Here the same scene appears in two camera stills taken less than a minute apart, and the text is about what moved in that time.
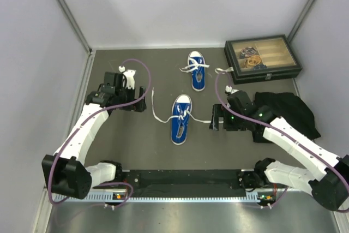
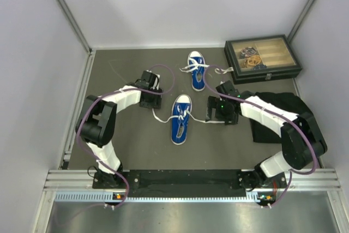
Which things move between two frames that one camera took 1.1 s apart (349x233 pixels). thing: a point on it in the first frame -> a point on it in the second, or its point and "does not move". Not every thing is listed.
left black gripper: x=138 y=106 -> x=155 y=103
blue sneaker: x=181 y=116 does not move
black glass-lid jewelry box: x=262 y=59 does not move
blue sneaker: x=197 y=65 does not move
